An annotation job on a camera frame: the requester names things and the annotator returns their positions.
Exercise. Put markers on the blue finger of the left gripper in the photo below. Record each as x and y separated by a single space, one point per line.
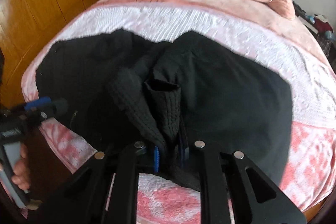
37 103

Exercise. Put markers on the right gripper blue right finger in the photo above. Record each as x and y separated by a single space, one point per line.
183 150

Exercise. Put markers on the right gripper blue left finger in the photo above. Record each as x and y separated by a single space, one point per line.
156 160

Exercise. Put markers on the black padded pants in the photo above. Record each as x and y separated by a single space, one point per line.
120 86

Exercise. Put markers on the person's left hand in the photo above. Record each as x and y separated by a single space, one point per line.
21 176

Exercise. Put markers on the pink patterned bed blanket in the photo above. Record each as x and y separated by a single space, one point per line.
252 30

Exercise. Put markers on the dark nightstand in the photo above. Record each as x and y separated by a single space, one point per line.
326 40

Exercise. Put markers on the red clothes pile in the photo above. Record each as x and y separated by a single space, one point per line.
321 23

